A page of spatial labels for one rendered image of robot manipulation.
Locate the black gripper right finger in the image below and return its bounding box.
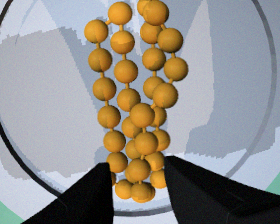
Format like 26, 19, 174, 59
164, 155, 280, 224

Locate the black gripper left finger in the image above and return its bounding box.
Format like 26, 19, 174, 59
20, 163, 113, 224

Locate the pale grey round board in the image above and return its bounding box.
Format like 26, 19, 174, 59
0, 0, 280, 224

